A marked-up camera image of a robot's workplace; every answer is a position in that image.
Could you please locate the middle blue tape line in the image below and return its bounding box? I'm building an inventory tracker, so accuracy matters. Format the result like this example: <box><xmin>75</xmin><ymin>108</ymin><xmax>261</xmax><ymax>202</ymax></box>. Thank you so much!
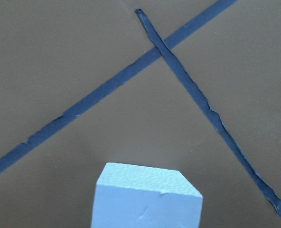
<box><xmin>135</xmin><ymin>9</ymin><xmax>281</xmax><ymax>218</ymax></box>

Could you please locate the light blue foam block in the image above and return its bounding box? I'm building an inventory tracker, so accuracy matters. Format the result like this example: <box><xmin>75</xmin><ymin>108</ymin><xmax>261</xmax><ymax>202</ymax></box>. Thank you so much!
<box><xmin>91</xmin><ymin>162</ymin><xmax>203</xmax><ymax>228</ymax></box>

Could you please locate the long blue tape line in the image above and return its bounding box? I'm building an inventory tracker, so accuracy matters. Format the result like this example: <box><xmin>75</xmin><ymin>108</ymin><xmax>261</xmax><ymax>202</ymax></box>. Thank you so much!
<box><xmin>0</xmin><ymin>0</ymin><xmax>235</xmax><ymax>174</ymax></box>

